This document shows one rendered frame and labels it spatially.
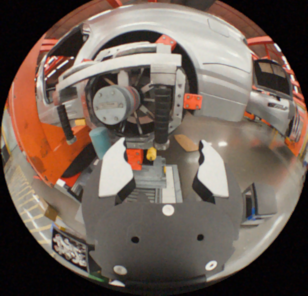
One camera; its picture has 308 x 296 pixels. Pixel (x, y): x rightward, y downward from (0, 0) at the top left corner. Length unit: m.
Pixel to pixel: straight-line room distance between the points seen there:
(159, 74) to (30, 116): 0.60
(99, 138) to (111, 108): 0.17
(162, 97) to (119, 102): 0.15
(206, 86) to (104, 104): 0.55
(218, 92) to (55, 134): 1.05
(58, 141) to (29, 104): 0.31
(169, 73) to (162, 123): 0.11
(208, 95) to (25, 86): 1.02
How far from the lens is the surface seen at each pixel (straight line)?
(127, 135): 0.61
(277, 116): 2.42
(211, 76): 0.65
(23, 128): 0.60
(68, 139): 0.40
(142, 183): 0.85
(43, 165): 0.64
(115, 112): 0.31
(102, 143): 0.44
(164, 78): 0.19
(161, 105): 0.19
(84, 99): 0.57
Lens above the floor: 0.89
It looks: 32 degrees down
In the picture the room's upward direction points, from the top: straight up
